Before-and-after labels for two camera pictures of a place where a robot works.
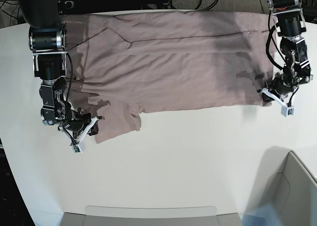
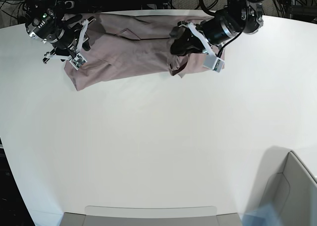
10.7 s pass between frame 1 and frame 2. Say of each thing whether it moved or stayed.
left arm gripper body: moved
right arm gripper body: moved
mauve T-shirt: moved
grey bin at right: stayed
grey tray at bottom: stayed
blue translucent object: stayed
